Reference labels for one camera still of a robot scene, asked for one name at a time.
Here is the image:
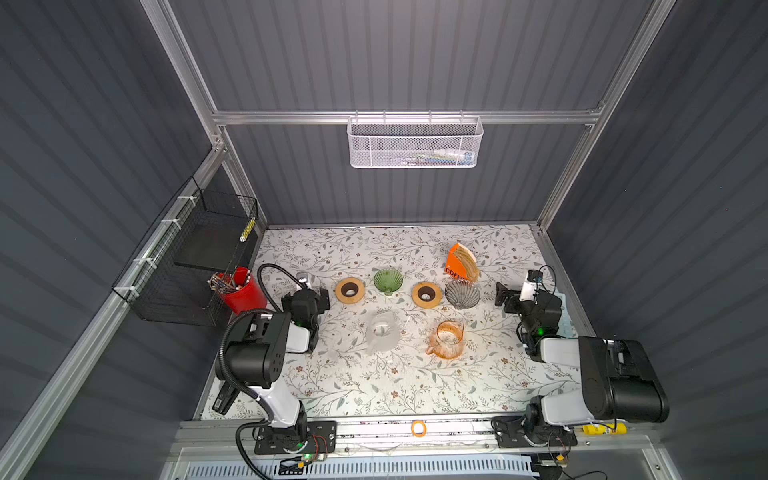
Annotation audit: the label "clear grey glass dripper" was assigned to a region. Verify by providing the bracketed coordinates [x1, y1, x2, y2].
[444, 279, 481, 310]

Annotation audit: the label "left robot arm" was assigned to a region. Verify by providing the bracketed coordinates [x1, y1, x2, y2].
[208, 263, 330, 436]

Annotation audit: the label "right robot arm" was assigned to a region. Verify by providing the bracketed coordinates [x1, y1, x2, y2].
[494, 281, 670, 443]

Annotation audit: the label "green glass dripper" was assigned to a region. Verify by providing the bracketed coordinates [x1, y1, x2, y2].
[373, 268, 403, 296]

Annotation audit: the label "brown paper coffee filters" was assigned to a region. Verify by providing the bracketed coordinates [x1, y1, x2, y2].
[454, 247, 480, 282]

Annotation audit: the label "orange coffee filter box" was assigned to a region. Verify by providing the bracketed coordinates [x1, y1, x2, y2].
[444, 243, 474, 282]

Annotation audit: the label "light blue calculator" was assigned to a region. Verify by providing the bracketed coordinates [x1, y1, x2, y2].
[554, 291, 578, 338]

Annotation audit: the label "red ribbed utensil cup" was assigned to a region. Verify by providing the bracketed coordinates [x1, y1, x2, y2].
[209, 267, 267, 314]

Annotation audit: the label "orange glass pitcher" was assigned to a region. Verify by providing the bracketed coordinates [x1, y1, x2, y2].
[426, 320, 464, 360]

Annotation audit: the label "yellow highlighter in basket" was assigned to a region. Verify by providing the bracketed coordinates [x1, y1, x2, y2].
[239, 217, 256, 243]

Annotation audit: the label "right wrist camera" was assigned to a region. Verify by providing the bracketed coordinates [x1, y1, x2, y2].
[519, 270, 543, 302]

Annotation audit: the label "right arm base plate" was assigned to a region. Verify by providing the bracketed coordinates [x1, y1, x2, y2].
[490, 416, 578, 449]

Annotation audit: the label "black wire wall basket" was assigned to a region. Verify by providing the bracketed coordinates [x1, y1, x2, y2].
[112, 179, 260, 327]

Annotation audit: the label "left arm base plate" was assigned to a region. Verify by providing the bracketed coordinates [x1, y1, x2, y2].
[254, 421, 338, 455]

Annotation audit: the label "white wire mesh basket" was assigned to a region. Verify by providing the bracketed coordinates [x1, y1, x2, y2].
[346, 115, 484, 169]

